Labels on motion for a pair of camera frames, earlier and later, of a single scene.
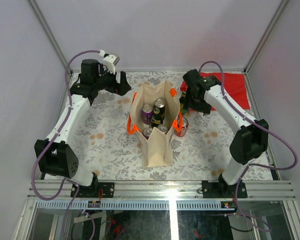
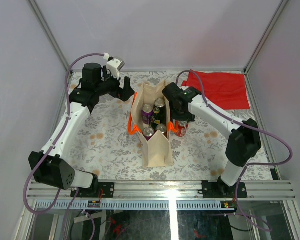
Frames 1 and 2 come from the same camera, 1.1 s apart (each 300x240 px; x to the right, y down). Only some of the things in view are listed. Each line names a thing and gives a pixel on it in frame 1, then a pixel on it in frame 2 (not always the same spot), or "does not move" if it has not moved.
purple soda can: [146, 113] does not move
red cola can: [163, 128] does not move
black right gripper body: [196, 104] -> [182, 115]
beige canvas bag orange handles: [157, 150] does not move
